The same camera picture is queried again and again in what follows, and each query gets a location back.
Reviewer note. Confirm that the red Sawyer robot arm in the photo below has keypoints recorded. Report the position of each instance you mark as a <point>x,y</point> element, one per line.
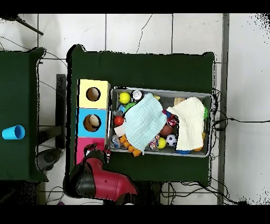
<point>109,183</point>

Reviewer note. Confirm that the crushed red can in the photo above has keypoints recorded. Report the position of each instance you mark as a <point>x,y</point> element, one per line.
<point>172,122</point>

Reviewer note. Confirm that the wooden box with three holes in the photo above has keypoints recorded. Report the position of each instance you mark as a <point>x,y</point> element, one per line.
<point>92,103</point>

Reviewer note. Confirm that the cream cloth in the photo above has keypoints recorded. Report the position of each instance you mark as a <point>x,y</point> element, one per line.
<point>189,122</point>

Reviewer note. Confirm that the clear plastic bottle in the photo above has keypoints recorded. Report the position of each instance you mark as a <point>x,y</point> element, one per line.
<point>115,142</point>

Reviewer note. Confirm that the yellow ball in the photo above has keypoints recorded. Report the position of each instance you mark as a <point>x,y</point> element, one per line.
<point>124,97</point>
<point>162,143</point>

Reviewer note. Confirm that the red orange ball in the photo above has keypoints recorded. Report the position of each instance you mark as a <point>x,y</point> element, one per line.
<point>118,121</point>

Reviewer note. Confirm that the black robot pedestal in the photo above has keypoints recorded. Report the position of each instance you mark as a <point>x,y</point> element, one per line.
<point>150,193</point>

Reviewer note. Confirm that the dark green table cloth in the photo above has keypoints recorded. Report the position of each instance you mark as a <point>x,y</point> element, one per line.
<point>147,69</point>
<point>14,84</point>

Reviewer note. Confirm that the small soccer ball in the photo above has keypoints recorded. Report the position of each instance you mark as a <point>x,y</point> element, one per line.
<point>171,140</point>

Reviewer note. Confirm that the blue plastic cup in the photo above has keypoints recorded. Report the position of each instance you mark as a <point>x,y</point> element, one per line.
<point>10,133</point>

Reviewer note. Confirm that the silver drink can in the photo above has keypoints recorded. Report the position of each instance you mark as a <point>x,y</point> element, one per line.
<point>137,95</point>

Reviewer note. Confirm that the mint green cloth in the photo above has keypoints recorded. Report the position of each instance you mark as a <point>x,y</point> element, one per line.
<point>143,122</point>

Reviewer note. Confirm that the orange toy building block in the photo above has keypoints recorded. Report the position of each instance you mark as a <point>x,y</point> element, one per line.
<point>136,151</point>

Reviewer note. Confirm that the shallow mesh bin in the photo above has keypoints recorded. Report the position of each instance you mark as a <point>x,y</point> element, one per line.
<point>166,100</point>

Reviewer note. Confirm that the green spiky ball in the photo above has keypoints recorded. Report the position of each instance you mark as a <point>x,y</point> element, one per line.
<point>129,106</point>

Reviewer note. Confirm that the black rod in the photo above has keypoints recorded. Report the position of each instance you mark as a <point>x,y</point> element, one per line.
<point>31,28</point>

